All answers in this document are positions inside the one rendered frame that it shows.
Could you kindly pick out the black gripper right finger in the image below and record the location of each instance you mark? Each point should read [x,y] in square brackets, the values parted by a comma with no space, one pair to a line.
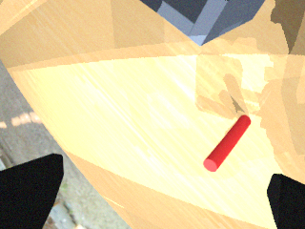
[287,200]

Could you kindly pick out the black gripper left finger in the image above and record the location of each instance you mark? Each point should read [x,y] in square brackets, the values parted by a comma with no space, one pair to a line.
[28,191]

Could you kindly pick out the red peg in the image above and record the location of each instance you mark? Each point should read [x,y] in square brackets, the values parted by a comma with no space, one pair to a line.
[227,143]

